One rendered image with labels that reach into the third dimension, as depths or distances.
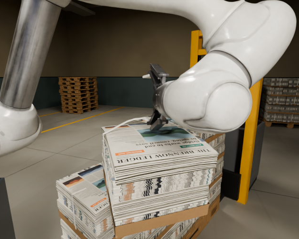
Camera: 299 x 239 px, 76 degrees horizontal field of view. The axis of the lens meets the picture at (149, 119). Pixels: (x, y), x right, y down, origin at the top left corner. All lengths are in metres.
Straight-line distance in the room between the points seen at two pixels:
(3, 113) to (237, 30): 0.73
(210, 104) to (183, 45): 7.61
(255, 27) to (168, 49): 7.63
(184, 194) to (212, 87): 0.39
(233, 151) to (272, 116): 3.83
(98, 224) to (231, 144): 1.84
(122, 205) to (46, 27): 0.56
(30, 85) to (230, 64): 0.63
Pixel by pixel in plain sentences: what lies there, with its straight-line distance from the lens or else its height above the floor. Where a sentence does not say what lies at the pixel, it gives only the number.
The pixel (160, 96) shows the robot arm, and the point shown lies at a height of 1.33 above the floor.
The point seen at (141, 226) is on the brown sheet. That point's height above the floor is 0.97.
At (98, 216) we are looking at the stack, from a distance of 0.91.
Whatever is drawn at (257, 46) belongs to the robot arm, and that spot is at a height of 1.42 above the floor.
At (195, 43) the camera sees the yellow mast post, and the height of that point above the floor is 1.72.
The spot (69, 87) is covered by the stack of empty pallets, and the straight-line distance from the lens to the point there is 7.50.
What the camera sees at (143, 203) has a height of 1.04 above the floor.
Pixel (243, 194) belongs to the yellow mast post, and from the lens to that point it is 2.45.
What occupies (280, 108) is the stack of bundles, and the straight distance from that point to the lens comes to 6.22.
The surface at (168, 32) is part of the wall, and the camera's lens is 8.09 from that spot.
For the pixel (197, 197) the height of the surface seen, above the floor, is 1.02.
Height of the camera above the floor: 1.37
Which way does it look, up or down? 13 degrees down
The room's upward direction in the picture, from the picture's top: straight up
